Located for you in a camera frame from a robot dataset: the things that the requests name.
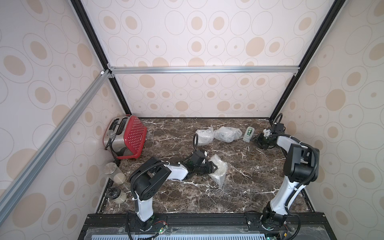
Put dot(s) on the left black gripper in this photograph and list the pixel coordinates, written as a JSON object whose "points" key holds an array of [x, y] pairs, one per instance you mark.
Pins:
{"points": [[209, 168]]}

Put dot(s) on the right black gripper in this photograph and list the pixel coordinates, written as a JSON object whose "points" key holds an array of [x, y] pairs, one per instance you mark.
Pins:
{"points": [[262, 140]]}

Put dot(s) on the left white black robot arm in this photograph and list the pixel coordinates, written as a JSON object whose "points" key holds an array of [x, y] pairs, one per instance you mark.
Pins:
{"points": [[150, 176]]}

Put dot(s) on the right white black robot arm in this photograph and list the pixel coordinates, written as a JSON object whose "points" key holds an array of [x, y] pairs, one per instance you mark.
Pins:
{"points": [[301, 167]]}

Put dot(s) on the white green small device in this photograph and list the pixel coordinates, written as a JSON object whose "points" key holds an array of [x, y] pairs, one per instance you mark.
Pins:
{"points": [[248, 134]]}

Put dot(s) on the red silver toaster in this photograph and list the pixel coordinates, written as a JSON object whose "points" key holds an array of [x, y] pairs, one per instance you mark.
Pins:
{"points": [[125, 137]]}

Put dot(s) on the upper glass jar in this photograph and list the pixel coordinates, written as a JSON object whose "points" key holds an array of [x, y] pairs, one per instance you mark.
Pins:
{"points": [[114, 173]]}

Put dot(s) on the glass jar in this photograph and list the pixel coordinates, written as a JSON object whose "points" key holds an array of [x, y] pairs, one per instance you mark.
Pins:
{"points": [[114, 173], [116, 195]]}

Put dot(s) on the lower glass jar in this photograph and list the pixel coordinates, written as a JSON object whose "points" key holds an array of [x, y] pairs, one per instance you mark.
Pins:
{"points": [[116, 195]]}

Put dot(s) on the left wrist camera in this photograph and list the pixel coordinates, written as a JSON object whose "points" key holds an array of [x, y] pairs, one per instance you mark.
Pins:
{"points": [[198, 158]]}

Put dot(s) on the horizontal aluminium frame bar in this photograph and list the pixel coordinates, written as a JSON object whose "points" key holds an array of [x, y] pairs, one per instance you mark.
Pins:
{"points": [[202, 70]]}

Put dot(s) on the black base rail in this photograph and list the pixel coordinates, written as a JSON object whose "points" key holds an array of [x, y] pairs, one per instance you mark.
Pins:
{"points": [[245, 226]]}

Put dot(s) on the diagonal aluminium frame bar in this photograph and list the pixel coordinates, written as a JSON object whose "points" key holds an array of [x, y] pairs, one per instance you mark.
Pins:
{"points": [[20, 185]]}

